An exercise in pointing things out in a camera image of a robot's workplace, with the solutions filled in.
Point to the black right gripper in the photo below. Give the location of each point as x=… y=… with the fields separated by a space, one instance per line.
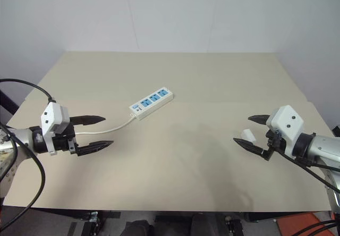
x=273 y=144

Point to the orange floor object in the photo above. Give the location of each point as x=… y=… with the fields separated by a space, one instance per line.
x=305 y=224

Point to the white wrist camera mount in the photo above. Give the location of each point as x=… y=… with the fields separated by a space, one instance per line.
x=288 y=121
x=51 y=113

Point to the dark rounded shape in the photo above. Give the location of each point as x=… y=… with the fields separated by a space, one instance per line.
x=138 y=228

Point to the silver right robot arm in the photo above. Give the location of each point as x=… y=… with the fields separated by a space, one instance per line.
x=322 y=147

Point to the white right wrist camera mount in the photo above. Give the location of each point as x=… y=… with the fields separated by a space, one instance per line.
x=288 y=121

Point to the white plug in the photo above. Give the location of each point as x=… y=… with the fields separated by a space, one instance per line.
x=248 y=135

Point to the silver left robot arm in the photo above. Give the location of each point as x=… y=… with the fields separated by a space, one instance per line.
x=22 y=137

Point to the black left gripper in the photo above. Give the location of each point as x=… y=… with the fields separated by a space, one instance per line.
x=63 y=144

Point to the white power strip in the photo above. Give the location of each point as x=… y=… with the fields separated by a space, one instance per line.
x=151 y=101

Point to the metal table bracket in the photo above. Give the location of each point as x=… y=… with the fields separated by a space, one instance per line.
x=93 y=217

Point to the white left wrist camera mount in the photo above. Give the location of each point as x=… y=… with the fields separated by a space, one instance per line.
x=51 y=113

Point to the silver robot body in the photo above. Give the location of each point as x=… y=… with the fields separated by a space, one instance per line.
x=333 y=185

